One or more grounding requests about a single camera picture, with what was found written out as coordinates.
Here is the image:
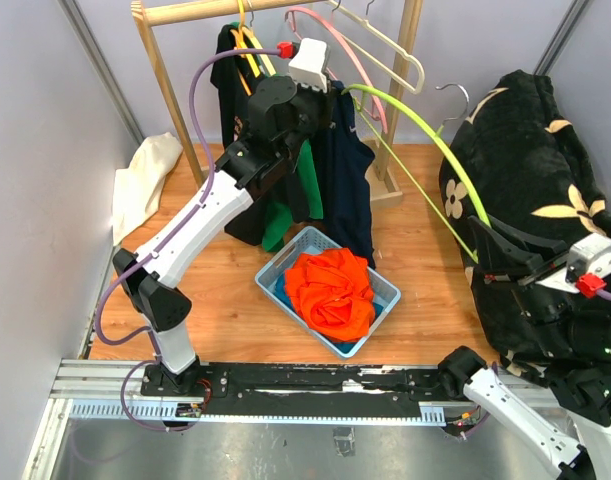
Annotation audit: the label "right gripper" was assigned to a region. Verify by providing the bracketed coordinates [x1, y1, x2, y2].
[466, 208, 574, 353]

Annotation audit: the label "lime green hanger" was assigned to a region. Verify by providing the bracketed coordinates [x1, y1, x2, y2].
[342, 82, 492, 264]

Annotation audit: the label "navy blue t shirt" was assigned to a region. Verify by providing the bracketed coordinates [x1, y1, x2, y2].
[310, 93, 376, 269]

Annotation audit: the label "pink plastic hanger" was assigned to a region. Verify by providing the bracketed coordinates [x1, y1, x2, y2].
[284, 6, 389, 133]

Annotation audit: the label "white plastic hanger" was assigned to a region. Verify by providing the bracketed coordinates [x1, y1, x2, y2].
[326, 0, 426, 95]

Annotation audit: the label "green t shirt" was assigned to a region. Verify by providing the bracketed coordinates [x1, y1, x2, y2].
[234, 20, 327, 252]

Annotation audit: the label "orange t shirt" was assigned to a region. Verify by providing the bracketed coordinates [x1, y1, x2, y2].
[283, 248, 376, 343]

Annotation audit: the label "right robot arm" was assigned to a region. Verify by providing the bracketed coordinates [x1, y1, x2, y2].
[437, 216, 611, 479]

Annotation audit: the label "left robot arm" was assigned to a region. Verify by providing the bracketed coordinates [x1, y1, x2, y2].
[113, 73, 338, 396]

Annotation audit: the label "black printed t shirt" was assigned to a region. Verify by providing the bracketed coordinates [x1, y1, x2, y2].
[210, 24, 308, 252]

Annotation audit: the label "yellow hanger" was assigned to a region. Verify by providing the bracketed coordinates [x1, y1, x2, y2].
[229, 0, 276, 80]

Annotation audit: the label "wooden clothes rack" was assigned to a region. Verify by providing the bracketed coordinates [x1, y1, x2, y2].
[131, 1, 425, 209]

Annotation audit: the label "black floral blanket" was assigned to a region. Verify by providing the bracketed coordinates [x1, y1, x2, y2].
[438, 70, 611, 385]

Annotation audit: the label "light blue plastic basket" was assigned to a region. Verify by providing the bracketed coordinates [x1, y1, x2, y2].
[255, 226, 401, 360]

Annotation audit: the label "cream white cloth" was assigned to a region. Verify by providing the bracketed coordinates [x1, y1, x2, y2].
[112, 132, 183, 246]

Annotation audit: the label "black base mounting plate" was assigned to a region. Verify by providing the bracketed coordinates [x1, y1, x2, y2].
[140, 363, 466, 421]

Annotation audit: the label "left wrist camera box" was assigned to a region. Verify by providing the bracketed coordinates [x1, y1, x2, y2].
[277, 38, 329, 93]

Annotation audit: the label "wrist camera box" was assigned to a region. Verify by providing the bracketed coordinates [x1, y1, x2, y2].
[536, 233, 611, 298]
[277, 38, 329, 93]

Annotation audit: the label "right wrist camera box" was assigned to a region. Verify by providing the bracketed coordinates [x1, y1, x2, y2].
[536, 233, 611, 298]

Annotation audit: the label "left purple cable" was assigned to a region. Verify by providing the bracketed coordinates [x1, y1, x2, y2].
[94, 45, 284, 434]

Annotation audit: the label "aluminium rail frame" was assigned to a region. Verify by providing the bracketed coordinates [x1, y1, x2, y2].
[24, 360, 580, 479]

